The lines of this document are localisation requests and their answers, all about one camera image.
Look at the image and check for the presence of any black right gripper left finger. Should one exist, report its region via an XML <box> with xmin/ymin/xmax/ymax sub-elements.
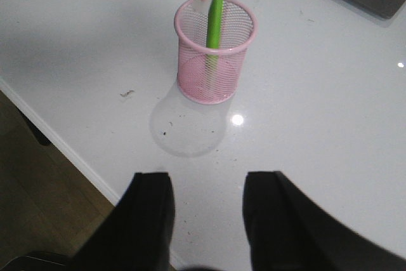
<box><xmin>68</xmin><ymin>172</ymin><xmax>174</xmax><ymax>270</ymax></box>

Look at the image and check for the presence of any pink mesh pen holder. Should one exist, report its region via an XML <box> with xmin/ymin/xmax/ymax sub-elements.
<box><xmin>174</xmin><ymin>0</ymin><xmax>258</xmax><ymax>105</ymax></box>

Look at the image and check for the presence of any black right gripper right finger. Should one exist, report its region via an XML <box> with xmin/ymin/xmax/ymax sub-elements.
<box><xmin>243</xmin><ymin>171</ymin><xmax>405</xmax><ymax>270</ymax></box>

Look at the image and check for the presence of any green highlighter pen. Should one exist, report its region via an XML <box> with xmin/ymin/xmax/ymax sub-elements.
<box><xmin>206</xmin><ymin>0</ymin><xmax>223</xmax><ymax>89</ymax></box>

